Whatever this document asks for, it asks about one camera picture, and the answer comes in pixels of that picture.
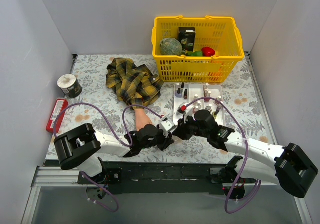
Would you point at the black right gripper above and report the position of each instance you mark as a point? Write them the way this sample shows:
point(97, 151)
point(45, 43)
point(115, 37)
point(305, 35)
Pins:
point(184, 130)

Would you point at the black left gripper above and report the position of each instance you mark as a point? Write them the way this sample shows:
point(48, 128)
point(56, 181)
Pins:
point(163, 139)

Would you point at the mannequin hand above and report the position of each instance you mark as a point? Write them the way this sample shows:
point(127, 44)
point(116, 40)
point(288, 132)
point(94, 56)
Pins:
point(141, 119)

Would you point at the yellow plaid shirt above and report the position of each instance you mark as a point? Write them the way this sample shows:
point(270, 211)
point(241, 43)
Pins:
point(133, 85)

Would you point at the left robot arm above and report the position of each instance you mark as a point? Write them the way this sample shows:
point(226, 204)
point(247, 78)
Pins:
point(77, 148)

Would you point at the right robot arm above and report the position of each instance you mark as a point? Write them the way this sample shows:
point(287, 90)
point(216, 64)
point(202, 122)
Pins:
point(286, 166)

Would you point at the yellow polish bottle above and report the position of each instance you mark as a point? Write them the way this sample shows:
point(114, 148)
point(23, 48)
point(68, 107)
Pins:
point(217, 111)

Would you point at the clear polish bottle white cap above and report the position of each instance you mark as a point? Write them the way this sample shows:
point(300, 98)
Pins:
point(197, 103)

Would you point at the glitter polish bottle black cap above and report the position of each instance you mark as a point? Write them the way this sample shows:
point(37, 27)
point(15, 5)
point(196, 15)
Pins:
point(181, 110)

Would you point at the pale glitter polish bottle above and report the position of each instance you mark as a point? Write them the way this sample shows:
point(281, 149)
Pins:
point(218, 100)

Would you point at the red glitter polish bottle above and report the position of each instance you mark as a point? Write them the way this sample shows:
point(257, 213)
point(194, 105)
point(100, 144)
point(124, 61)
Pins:
point(207, 96)

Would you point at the dark red polish bottle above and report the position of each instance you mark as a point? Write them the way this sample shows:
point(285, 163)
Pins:
point(185, 94)

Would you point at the white divided tray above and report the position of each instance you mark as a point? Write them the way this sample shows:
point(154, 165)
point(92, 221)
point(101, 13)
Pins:
point(198, 88)

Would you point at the lilac polish bottle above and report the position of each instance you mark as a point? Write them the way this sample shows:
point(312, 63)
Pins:
point(178, 90)

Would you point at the floral table mat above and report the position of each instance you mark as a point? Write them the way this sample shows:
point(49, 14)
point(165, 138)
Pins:
point(98, 105)

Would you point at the green bell pepper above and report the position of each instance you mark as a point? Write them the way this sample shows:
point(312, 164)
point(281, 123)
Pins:
point(196, 54)

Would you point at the red bell pepper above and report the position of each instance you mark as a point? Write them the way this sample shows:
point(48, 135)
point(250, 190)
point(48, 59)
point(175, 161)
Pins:
point(208, 52)

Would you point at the yellow plastic basket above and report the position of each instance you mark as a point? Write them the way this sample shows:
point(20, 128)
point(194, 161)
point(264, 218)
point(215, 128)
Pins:
point(219, 33)

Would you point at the green melon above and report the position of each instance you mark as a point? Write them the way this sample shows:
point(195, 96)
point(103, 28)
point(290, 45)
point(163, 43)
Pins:
point(170, 47)

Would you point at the black carton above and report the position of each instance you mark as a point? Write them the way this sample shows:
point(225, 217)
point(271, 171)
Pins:
point(187, 36)

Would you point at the red flat box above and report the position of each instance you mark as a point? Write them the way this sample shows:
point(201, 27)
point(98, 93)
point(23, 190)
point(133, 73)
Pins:
point(59, 106)

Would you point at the black tin with white lid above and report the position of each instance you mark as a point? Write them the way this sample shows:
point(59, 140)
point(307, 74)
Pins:
point(70, 85)

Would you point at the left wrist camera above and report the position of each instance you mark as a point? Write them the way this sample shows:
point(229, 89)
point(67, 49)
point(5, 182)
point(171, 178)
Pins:
point(167, 126)

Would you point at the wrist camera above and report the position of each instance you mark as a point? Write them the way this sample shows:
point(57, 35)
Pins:
point(189, 109)
point(167, 126)

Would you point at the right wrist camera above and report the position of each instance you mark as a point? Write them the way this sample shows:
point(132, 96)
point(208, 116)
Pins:
point(189, 109)

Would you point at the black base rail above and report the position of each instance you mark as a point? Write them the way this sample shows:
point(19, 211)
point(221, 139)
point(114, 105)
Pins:
point(159, 178)

